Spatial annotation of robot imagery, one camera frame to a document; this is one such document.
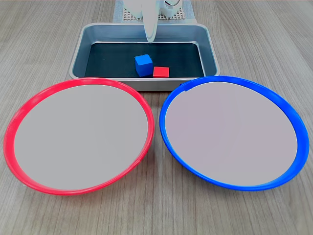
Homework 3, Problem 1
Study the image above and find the translucent plastic sheet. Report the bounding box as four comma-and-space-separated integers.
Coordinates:
113, 0, 197, 24

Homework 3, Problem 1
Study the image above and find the red-rimmed white plate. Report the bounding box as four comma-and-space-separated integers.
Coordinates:
3, 77, 155, 196

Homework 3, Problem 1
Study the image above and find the steel tray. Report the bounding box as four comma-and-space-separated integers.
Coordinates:
69, 23, 221, 92

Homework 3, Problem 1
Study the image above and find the pale perforated base plate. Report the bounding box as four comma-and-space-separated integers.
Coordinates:
121, 6, 186, 22

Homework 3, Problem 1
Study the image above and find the blue cube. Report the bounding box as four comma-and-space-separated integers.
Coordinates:
134, 54, 154, 77

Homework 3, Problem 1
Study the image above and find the blue-rimmed white plate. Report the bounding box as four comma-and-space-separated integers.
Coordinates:
159, 75, 310, 191

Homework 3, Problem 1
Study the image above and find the red cube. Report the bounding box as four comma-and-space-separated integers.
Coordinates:
153, 66, 170, 78

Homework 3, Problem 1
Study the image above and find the black tray mat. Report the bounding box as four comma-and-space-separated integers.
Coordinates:
84, 42, 205, 78

